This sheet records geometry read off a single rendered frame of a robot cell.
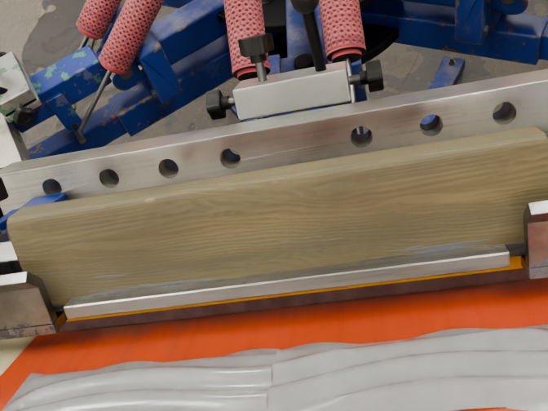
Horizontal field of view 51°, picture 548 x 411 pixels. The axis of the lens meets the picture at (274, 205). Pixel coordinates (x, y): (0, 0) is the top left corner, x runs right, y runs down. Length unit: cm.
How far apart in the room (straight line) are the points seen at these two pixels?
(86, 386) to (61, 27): 303
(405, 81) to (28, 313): 201
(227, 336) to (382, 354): 11
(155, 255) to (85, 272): 5
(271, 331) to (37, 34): 309
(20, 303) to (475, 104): 43
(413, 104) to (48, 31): 293
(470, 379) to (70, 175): 48
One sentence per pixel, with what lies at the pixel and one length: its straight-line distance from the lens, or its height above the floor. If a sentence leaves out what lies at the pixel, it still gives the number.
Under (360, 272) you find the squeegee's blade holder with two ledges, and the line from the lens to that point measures 37.
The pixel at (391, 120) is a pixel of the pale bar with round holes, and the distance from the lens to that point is 58.
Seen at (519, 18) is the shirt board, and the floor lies 93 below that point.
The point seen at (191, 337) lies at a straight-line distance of 42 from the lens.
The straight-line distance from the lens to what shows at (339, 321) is 40.
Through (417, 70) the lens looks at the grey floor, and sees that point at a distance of 236.
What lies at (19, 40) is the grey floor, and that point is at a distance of 345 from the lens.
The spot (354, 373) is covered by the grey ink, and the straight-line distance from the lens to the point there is 34.
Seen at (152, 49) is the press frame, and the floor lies 104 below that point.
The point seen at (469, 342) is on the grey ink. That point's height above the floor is 124.
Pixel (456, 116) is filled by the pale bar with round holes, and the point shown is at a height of 115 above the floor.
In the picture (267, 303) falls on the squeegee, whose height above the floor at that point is 122.
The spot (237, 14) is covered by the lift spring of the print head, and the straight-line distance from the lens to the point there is 78.
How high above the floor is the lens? 158
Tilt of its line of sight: 52 degrees down
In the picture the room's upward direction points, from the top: 22 degrees counter-clockwise
